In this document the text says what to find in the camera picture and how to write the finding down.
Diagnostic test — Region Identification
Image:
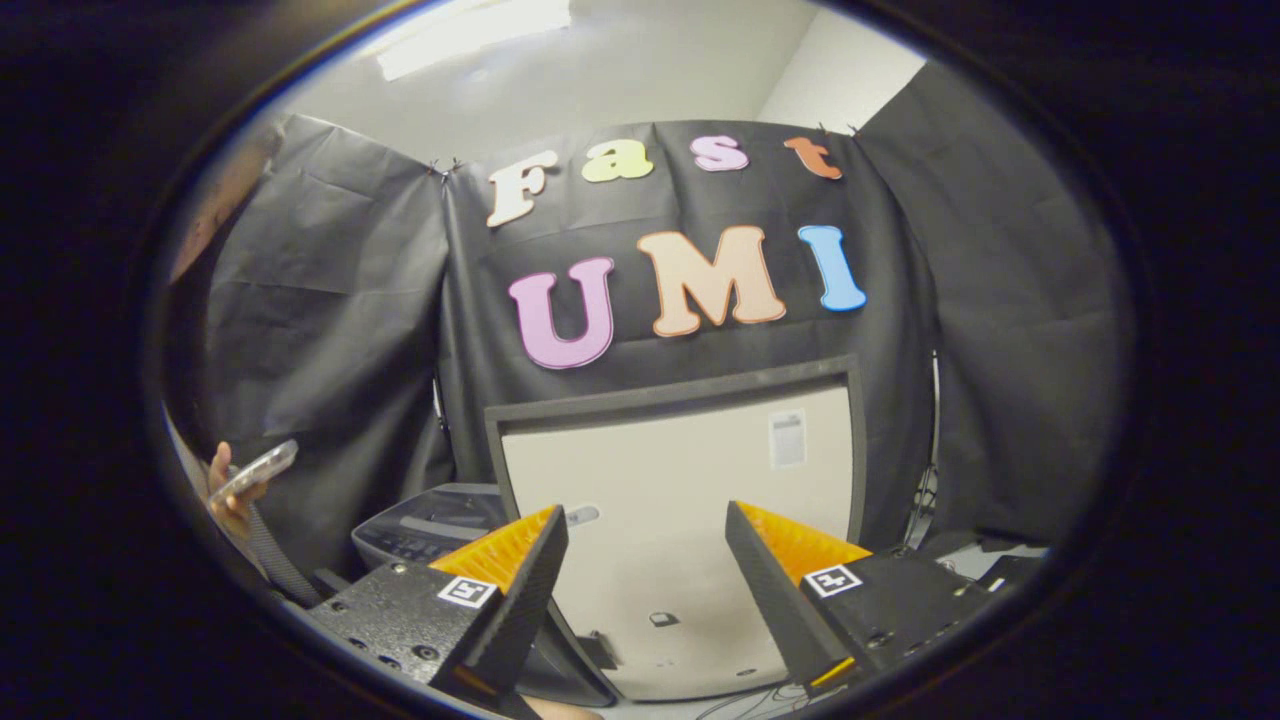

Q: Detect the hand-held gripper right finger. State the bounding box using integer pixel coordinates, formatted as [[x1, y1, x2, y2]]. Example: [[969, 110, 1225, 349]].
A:
[[725, 500, 1001, 696]]

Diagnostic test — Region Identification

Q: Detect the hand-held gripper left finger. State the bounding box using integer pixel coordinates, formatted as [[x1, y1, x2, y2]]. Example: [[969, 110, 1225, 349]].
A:
[[308, 505, 569, 701]]

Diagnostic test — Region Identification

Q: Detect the grey washing machine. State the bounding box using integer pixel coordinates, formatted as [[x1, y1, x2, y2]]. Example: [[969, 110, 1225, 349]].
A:
[[350, 483, 511, 576]]

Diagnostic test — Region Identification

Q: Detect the flat black box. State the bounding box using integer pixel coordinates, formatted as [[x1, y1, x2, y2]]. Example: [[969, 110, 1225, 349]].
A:
[[975, 553, 1046, 591]]

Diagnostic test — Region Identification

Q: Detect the mesh office chair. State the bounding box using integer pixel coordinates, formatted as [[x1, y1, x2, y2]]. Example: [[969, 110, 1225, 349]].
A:
[[240, 500, 331, 609]]

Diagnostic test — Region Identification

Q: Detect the smartphone in clear case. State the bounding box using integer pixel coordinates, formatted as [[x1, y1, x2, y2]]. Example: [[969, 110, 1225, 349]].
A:
[[208, 440, 299, 506]]

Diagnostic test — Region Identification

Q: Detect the black backdrop cloth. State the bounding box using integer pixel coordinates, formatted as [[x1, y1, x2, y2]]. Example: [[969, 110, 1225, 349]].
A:
[[170, 60, 1126, 571]]

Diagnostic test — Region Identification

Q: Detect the tangle of floor cables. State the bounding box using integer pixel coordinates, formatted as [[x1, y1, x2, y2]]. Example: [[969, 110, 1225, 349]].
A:
[[700, 683, 801, 720]]

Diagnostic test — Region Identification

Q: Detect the beige cabinet with dark frame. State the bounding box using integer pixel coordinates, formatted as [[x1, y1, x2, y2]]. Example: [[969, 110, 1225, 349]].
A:
[[485, 355, 866, 703]]

